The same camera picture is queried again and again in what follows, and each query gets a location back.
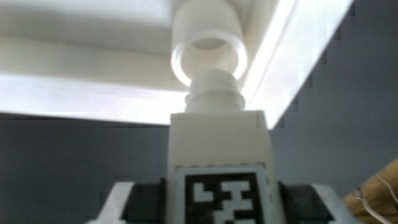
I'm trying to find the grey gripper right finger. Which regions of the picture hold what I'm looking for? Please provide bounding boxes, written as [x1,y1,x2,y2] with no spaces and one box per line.
[278,183,362,224]

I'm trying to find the white table leg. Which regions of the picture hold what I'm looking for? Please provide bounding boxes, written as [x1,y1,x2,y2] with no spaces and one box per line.
[164,70,285,224]

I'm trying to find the white square table top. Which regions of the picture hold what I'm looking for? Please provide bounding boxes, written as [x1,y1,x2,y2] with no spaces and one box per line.
[0,0,353,124]

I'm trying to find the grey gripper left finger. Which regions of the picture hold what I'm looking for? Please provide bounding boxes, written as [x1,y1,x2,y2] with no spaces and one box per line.
[85,182,164,224]

